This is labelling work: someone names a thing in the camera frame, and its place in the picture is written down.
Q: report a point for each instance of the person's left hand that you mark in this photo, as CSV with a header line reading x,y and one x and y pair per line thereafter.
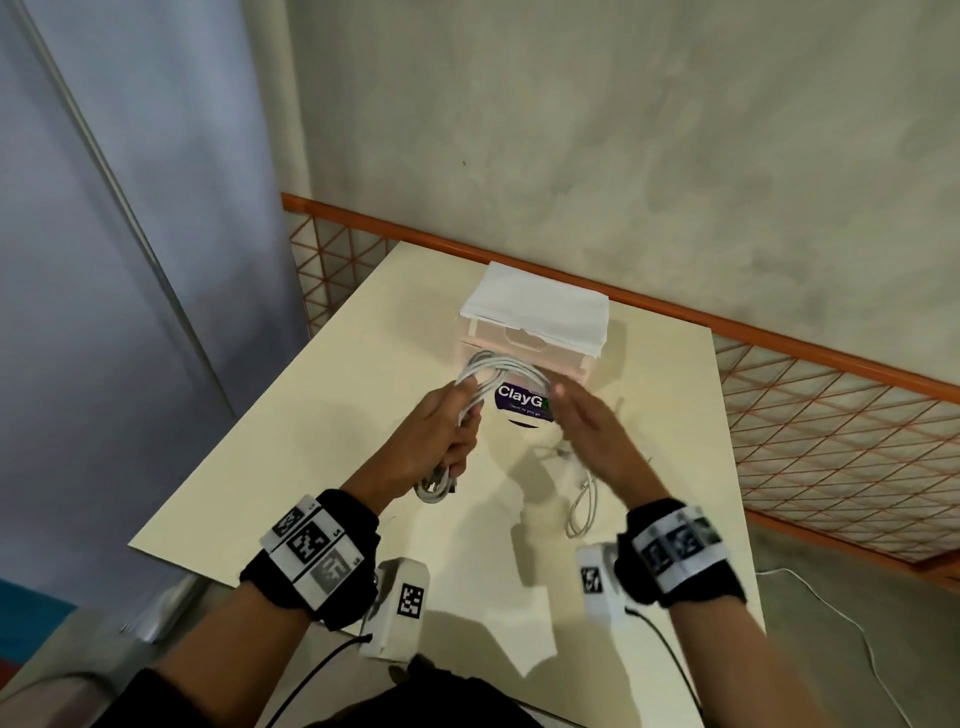
x,y
427,442

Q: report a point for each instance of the person's right hand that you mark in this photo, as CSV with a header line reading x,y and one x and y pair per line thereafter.
x,y
607,450

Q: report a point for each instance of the person's left forearm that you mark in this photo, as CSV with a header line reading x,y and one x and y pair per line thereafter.
x,y
240,660

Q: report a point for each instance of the person's right forearm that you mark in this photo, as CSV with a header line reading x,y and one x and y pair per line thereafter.
x,y
735,667

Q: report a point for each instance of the person's black shirt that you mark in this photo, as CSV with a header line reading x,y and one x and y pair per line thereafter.
x,y
420,697

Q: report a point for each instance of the purple round sticker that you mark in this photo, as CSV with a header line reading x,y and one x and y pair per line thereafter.
x,y
521,396

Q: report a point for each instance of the white folded cloth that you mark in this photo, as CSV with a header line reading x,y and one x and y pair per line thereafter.
x,y
540,304

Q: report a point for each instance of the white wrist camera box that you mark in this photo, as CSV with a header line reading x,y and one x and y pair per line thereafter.
x,y
397,611
596,585

